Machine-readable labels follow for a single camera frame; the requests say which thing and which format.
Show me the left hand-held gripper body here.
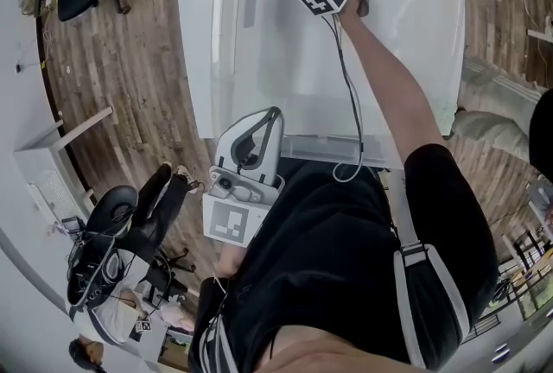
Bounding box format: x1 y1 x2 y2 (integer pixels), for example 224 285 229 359
201 166 286 250

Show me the clear plastic storage box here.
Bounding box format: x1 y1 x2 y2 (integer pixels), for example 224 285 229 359
209 0 468 170

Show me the person's right forearm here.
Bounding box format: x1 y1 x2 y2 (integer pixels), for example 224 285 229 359
335 2 448 163

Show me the person's left forearm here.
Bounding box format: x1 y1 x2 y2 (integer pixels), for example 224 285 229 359
217 244 248 278

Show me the person's black shirt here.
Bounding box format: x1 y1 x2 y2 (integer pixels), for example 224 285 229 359
189 144 499 373

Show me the pink cloth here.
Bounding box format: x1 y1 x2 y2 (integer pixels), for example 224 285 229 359
161 303 196 332

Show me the black round seat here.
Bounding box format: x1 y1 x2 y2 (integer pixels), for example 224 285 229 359
86 185 141 237

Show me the grey and black backpack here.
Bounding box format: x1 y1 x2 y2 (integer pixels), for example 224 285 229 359
66 232 136 314

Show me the person's bare neck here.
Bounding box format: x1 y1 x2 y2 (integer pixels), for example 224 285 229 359
258 327 416 373

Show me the white curved desk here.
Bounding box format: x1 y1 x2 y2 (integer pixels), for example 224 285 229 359
0 0 116 235

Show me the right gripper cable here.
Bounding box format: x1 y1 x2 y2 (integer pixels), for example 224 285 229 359
325 12 366 183

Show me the grey harness strap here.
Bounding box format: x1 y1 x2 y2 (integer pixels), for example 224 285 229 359
198 309 231 373
392 243 470 369

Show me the black wire shelf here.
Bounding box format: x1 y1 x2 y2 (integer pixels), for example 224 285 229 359
470 228 553 340

